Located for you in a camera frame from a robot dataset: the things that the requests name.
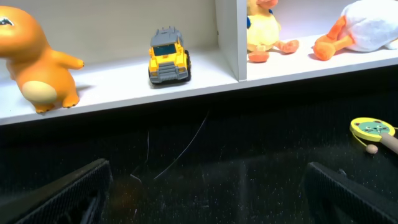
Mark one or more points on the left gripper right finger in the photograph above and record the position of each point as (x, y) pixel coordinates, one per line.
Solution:
(348, 199)

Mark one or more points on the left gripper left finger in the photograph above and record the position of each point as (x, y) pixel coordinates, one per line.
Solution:
(62, 196)

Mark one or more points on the yellow and green rattle drum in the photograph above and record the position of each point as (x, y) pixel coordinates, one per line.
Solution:
(371, 128)

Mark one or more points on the grey and yellow toy truck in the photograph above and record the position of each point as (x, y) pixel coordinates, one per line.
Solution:
(169, 62)

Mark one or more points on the white shelf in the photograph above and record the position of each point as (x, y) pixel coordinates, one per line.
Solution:
(124, 84)

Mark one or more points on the orange dinosaur toy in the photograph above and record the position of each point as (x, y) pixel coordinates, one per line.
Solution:
(34, 59)

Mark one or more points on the white plush duck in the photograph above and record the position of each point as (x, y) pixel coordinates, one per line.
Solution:
(367, 28)

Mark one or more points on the yellow plush duck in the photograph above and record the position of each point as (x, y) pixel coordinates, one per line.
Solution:
(262, 31)

